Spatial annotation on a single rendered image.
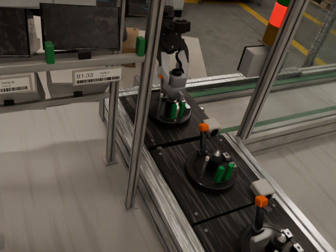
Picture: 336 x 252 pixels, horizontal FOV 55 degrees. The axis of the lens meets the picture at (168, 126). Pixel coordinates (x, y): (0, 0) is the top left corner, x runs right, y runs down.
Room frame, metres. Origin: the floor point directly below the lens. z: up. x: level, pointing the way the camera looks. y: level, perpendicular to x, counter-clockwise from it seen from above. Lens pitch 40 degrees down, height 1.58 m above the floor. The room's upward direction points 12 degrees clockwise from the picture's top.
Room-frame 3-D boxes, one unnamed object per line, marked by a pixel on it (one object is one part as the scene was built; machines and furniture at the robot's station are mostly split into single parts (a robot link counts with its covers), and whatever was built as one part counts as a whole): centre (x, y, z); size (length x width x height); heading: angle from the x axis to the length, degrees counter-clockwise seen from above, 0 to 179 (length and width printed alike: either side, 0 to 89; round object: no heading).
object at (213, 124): (0.77, -0.13, 0.97); 0.05 x 0.05 x 0.04; 33
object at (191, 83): (1.08, -0.14, 0.91); 0.89 x 0.06 x 0.11; 123
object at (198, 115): (0.80, 0.01, 0.96); 0.24 x 0.24 x 0.02; 33
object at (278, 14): (0.81, -0.22, 1.33); 0.05 x 0.05 x 0.05
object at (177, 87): (0.79, 0.00, 1.09); 0.08 x 0.04 x 0.07; 33
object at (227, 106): (0.95, -0.26, 0.91); 0.84 x 0.28 x 0.10; 123
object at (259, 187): (0.59, -0.13, 1.01); 0.24 x 0.24 x 0.13; 33
